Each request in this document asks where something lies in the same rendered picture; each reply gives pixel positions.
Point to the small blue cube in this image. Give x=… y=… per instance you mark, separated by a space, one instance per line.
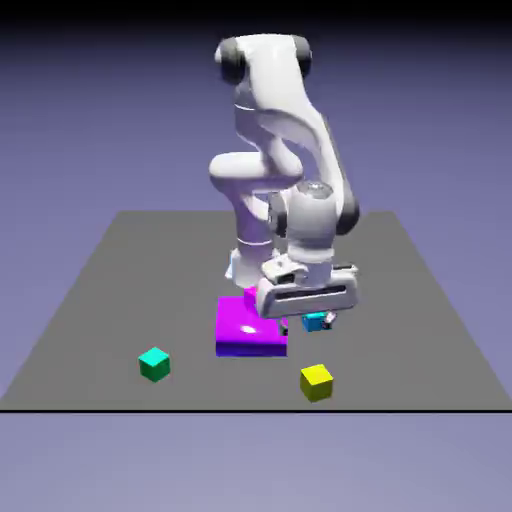
x=312 y=322

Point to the small teal cube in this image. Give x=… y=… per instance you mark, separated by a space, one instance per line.
x=154 y=364

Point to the small yellow cube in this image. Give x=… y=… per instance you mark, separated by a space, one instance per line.
x=316 y=382

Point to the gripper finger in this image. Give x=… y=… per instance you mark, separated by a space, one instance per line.
x=284 y=326
x=329 y=319

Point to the large magenta box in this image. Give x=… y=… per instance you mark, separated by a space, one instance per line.
x=244 y=326

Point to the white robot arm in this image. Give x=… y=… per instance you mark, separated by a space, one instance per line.
x=280 y=100

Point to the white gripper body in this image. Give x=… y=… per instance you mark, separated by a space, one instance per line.
x=308 y=306

